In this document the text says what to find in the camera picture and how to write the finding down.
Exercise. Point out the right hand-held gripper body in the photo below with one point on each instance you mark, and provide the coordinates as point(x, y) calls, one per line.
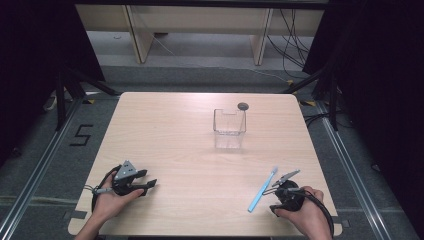
point(290, 199)

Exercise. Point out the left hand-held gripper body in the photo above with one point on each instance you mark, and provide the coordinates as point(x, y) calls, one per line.
point(126, 171)

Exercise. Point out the blue toothbrush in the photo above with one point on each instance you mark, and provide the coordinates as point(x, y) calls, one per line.
point(261, 191)

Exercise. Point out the clear plastic container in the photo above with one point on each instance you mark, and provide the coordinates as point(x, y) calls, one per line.
point(229, 128)

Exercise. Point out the person's right hand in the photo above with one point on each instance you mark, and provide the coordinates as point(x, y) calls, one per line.
point(310, 213)

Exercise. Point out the person's left hand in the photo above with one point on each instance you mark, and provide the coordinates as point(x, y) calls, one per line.
point(108, 203)

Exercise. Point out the grey round table cap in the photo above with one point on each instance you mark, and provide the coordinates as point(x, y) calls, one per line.
point(243, 106)

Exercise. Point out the black metal stand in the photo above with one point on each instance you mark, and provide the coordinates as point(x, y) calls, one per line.
point(61, 100)
point(331, 100)

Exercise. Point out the black curtain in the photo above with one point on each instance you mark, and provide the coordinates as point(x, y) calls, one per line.
point(36, 66)
point(383, 83)

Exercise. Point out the aluminium floor rail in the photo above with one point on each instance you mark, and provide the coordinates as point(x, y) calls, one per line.
point(36, 173)
point(353, 173)

